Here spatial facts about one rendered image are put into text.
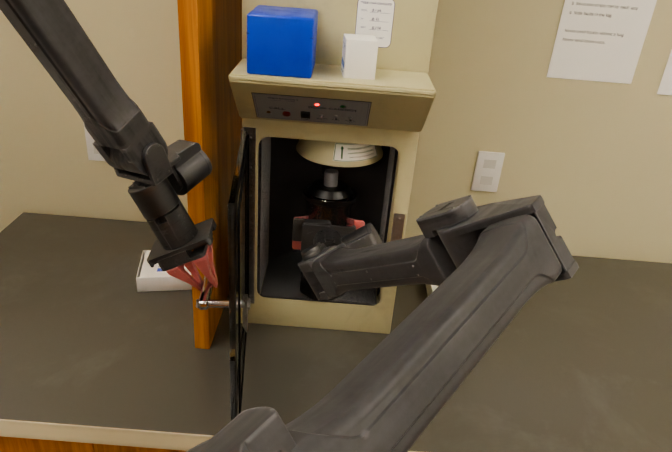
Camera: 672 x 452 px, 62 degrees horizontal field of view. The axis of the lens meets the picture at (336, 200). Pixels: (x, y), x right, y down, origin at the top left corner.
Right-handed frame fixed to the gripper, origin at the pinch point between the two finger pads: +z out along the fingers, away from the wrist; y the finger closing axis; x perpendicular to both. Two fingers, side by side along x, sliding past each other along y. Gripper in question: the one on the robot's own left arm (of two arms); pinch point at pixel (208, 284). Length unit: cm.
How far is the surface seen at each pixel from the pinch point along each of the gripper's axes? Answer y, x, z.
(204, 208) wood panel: -0.7, -13.9, -6.7
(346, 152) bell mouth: -27.2, -22.5, -3.4
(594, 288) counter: -72, -38, 62
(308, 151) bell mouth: -20.3, -25.3, -5.3
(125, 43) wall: 16, -69, -33
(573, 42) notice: -86, -57, 5
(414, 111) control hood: -40.6, -11.2, -10.2
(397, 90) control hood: -38.8, -7.9, -15.7
